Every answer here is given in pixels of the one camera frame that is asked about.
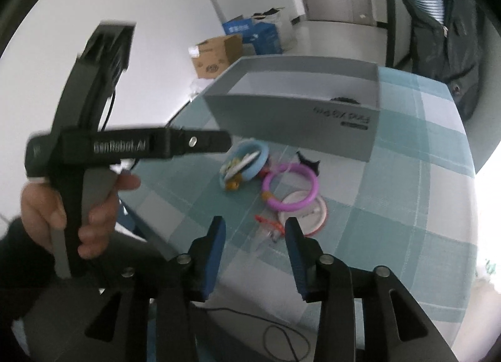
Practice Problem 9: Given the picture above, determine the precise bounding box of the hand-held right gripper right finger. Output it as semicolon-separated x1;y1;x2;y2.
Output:
285;217;458;362

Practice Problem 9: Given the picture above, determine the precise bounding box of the brown cardboard box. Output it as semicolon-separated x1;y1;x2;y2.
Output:
189;34;243;80

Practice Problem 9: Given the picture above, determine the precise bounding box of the grey box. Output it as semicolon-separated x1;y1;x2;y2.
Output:
204;56;381;162

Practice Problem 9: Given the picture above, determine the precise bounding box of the white bag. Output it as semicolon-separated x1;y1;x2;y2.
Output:
252;8;294;30

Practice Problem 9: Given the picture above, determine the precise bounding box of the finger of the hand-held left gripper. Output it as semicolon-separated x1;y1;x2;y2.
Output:
166;127;232;157

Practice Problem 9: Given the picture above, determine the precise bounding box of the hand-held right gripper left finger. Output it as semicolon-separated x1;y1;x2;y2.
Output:
85;216;228;362

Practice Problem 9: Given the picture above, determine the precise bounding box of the red orange hair clip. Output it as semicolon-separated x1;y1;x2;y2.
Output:
254;215;288;243

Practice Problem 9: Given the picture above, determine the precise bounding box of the black metal floor stand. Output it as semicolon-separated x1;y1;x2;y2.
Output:
381;0;416;71

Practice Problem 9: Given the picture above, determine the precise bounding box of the cream hair clip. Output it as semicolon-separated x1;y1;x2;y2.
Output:
221;153;261;178

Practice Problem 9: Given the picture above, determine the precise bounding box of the teal checked tablecloth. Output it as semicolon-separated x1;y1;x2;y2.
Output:
119;66;480;362

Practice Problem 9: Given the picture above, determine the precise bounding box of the purple bangle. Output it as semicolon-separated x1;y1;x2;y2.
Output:
261;163;318;212

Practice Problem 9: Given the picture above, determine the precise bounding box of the white round red-rimmed case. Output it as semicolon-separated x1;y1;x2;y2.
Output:
274;192;327;237

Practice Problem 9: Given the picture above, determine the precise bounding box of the person's left hand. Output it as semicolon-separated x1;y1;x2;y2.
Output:
19;172;142;261

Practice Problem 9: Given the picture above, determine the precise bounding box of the person's left forearm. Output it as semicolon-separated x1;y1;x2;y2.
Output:
0;216;67;331

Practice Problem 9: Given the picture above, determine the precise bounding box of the black floor cable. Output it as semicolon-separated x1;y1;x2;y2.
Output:
207;305;314;362

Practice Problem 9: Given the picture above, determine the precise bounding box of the blue bangle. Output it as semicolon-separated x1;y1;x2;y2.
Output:
220;140;270;186

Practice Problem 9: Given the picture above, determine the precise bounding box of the black hair clip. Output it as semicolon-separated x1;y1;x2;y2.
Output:
295;151;322;175

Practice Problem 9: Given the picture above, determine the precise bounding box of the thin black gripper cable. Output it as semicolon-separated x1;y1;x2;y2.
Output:
100;86;118;130

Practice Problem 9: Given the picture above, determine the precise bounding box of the blue cardboard box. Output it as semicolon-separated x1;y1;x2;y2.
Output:
222;15;283;55

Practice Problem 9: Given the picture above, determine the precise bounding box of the dark grey jacket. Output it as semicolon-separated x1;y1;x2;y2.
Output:
395;0;494;120

